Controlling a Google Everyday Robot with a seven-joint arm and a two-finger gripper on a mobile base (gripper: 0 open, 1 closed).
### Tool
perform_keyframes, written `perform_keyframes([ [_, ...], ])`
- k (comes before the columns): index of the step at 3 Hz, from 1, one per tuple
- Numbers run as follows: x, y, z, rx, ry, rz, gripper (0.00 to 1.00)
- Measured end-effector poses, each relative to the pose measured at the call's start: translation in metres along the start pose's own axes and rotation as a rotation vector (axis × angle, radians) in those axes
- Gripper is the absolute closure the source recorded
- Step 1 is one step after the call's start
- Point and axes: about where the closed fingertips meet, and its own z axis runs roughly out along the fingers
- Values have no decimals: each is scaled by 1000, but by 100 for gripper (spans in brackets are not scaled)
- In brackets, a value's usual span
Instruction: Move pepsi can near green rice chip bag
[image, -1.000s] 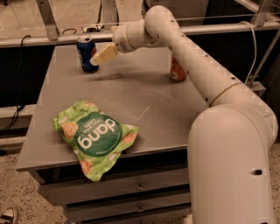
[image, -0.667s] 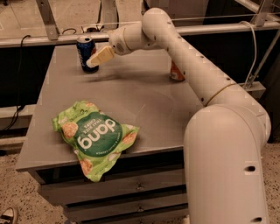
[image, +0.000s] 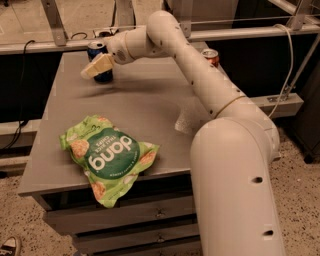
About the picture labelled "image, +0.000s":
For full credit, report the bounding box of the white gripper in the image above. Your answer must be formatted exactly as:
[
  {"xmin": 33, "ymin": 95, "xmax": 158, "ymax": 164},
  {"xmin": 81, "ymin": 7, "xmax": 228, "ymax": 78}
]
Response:
[{"xmin": 81, "ymin": 31, "xmax": 134, "ymax": 79}]

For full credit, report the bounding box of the blue pepsi can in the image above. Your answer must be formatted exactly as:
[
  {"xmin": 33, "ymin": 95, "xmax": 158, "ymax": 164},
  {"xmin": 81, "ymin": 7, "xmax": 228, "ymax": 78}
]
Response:
[{"xmin": 87, "ymin": 40, "xmax": 113, "ymax": 83}]

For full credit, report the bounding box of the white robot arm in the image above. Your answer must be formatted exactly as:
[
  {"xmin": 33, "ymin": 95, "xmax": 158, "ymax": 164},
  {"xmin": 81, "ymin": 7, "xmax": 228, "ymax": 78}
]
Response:
[{"xmin": 81, "ymin": 11, "xmax": 286, "ymax": 256}]

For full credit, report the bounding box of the green rice chip bag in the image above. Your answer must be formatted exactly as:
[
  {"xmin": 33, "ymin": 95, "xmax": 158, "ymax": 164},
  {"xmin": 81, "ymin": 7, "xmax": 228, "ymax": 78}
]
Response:
[{"xmin": 60, "ymin": 115, "xmax": 159, "ymax": 208}]

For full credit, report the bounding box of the orange soda can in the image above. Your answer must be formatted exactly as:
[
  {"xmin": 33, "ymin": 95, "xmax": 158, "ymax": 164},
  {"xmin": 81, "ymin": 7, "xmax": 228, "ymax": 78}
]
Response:
[{"xmin": 201, "ymin": 48, "xmax": 219, "ymax": 67}]

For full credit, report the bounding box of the grey drawer cabinet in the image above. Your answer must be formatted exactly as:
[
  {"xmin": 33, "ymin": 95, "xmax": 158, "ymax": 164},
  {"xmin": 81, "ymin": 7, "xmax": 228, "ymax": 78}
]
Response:
[{"xmin": 17, "ymin": 41, "xmax": 281, "ymax": 256}]

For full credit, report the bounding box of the metal railing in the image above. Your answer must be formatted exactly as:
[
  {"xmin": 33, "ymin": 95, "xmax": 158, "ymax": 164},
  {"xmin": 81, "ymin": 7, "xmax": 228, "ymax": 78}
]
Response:
[{"xmin": 0, "ymin": 0, "xmax": 320, "ymax": 56}]

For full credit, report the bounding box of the sneaker shoe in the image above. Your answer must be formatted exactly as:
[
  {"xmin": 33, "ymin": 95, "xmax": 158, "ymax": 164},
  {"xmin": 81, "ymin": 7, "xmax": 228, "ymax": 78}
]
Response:
[{"xmin": 0, "ymin": 236, "xmax": 21, "ymax": 256}]

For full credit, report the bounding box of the black cable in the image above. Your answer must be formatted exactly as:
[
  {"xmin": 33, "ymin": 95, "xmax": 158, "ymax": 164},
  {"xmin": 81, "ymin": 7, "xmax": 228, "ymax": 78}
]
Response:
[{"xmin": 0, "ymin": 39, "xmax": 36, "ymax": 152}]

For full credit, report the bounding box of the white cable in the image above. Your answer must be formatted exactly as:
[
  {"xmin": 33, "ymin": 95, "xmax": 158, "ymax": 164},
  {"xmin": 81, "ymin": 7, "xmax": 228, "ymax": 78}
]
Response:
[{"xmin": 267, "ymin": 23, "xmax": 295, "ymax": 119}]

